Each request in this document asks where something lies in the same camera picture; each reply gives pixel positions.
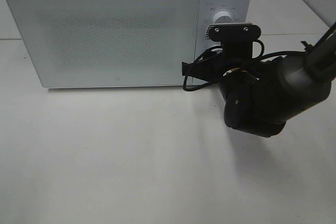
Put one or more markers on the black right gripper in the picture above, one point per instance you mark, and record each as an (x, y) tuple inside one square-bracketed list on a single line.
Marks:
[(211, 67)]

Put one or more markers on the white timer knob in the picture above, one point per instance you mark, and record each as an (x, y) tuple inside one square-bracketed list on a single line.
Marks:
[(216, 49)]

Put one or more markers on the white microwave door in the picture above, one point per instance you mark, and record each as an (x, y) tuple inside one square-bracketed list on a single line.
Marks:
[(107, 43)]

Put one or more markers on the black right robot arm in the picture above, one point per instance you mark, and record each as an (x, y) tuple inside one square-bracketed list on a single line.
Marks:
[(262, 93)]

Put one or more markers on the upper white power knob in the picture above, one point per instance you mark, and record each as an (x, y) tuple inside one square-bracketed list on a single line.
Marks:
[(222, 17)]

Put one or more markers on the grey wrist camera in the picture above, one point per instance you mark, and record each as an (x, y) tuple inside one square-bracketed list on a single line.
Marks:
[(236, 39)]

